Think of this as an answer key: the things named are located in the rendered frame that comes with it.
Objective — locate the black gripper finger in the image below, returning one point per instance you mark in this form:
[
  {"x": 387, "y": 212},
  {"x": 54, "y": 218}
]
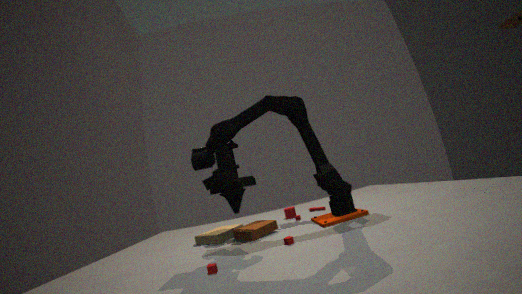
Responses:
[
  {"x": 228, "y": 199},
  {"x": 236, "y": 197}
]

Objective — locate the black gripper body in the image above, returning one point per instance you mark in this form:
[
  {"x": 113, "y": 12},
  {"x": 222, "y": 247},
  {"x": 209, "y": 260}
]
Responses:
[{"x": 235, "y": 183}]

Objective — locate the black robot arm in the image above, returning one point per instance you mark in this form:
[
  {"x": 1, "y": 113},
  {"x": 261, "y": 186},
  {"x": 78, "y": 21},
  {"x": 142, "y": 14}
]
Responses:
[{"x": 327, "y": 176}]

